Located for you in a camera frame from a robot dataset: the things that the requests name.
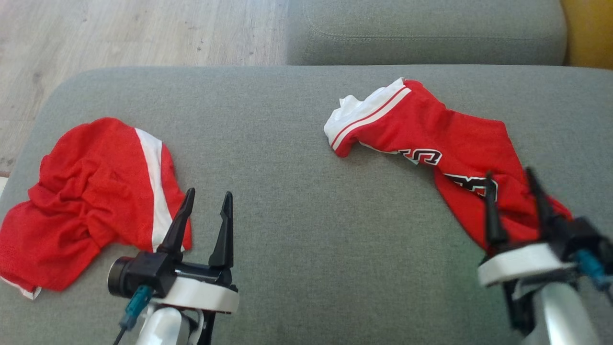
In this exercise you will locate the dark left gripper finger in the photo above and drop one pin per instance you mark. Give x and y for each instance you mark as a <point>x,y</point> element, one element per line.
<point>224,239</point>
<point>177,230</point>

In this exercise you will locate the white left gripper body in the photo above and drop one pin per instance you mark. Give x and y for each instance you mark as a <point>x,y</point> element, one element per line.
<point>206,294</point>

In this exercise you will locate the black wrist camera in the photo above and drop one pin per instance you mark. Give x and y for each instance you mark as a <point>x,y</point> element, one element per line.
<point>584,239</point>
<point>141,273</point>

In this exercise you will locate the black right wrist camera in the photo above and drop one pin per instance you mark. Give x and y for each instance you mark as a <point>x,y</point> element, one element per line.
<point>584,239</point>

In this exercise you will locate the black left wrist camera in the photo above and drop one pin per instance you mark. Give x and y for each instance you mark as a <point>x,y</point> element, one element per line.
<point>141,273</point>

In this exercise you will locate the yellow cushion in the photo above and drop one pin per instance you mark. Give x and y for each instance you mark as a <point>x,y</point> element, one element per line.
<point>591,31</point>

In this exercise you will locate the red mesh shorts white stripe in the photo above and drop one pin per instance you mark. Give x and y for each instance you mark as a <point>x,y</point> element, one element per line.
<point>91,196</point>

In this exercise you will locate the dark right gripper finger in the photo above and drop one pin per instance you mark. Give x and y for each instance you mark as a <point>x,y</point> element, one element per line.
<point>546,206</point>
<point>493,220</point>

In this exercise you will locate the red jersey with number print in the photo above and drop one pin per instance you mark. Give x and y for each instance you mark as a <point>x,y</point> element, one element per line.
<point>459,143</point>

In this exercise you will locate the grey fabric sofa seat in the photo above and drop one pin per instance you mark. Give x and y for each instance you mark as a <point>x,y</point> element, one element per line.
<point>297,191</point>

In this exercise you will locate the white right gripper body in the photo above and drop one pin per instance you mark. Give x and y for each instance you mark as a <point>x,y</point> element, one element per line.
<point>517,263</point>

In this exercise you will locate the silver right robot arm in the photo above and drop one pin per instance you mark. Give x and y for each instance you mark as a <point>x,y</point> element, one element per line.
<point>560,316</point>

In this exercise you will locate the grey sofa back cushion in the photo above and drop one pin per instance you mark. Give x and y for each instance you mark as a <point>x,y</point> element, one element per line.
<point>431,33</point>

